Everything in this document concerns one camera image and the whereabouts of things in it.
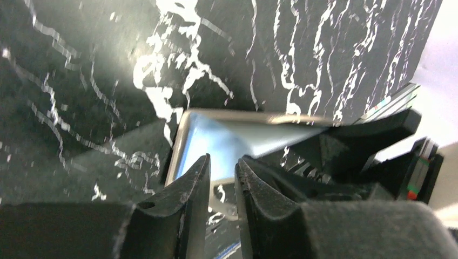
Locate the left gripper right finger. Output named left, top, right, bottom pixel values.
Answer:
left=235, top=158, right=457, bottom=258

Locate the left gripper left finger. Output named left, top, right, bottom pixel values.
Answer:
left=1, top=154, right=211, bottom=258

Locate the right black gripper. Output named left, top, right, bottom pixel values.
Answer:
left=250, top=110, right=444, bottom=204

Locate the silver metal card holder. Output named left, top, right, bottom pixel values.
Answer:
left=165, top=108, right=340, bottom=189

